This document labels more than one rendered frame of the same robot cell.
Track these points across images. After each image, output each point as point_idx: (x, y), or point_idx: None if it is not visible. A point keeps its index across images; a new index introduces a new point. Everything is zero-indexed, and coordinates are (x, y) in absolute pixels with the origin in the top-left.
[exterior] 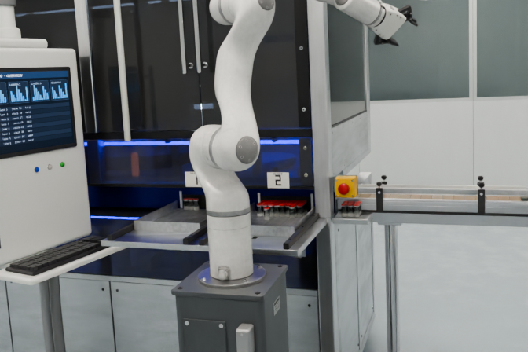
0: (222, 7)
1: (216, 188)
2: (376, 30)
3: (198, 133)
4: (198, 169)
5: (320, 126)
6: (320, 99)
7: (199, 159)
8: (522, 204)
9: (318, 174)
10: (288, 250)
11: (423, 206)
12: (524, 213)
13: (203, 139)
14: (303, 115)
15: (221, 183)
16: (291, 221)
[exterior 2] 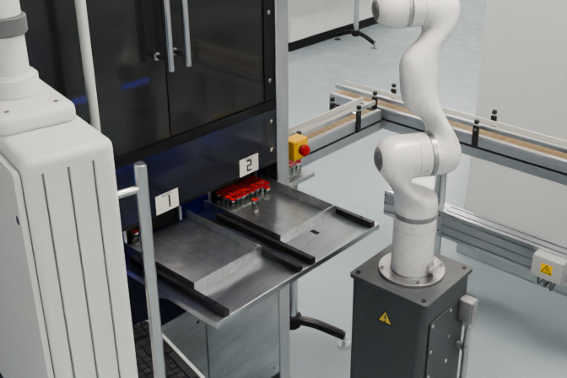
0: (417, 14)
1: (425, 196)
2: None
3: (407, 150)
4: (407, 185)
5: (283, 93)
6: (283, 65)
7: (410, 175)
8: (377, 114)
9: (281, 144)
10: (374, 227)
11: (325, 141)
12: (377, 120)
13: (421, 154)
14: (269, 86)
15: (421, 190)
16: (280, 202)
